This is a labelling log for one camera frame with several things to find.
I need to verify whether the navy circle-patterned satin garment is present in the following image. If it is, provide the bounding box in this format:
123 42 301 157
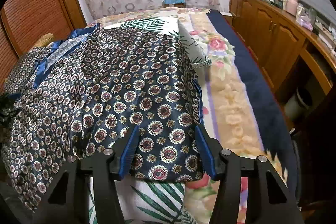
2 23 204 211

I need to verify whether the white palm-leaf cushion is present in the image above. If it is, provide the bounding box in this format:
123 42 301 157
81 17 207 184

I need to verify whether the wooden sideboard cabinet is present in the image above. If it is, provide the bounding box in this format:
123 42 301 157
228 0 336 98

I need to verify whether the brown gold folded cushion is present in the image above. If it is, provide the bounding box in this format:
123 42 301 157
33 33 55 47

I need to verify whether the pink tissue pouch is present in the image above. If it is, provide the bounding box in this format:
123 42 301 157
296 15 313 31

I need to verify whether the pink thermos bottle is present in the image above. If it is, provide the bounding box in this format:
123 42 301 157
285 0 298 16

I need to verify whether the brown louvered wooden wardrobe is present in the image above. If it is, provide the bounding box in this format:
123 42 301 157
1 0 87 84

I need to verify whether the box with teal cloth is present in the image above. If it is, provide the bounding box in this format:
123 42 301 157
162 0 186 8

